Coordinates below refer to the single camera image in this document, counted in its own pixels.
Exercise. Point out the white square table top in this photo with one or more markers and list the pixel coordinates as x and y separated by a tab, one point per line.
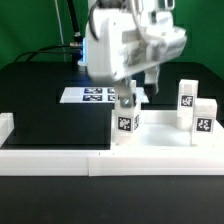
157	129

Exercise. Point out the white marker sheet with tags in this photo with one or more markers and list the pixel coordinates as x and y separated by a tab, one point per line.
88	95

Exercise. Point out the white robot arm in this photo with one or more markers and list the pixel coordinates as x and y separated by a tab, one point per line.
126	37

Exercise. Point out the white U-shaped fence wall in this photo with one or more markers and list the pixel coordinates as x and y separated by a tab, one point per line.
112	162

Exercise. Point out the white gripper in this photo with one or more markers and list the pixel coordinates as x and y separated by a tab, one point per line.
130	43

